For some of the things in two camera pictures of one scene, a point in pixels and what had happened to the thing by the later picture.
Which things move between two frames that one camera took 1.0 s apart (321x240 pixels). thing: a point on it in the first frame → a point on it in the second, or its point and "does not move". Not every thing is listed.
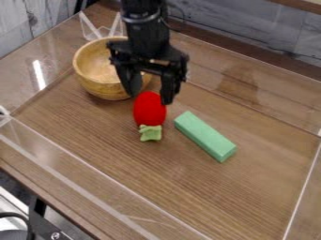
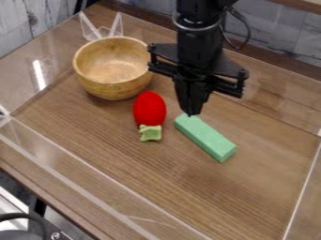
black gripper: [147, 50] → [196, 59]
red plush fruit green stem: [151, 112] does not move
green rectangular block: [205, 136] does not move
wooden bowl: [97, 72] does not move
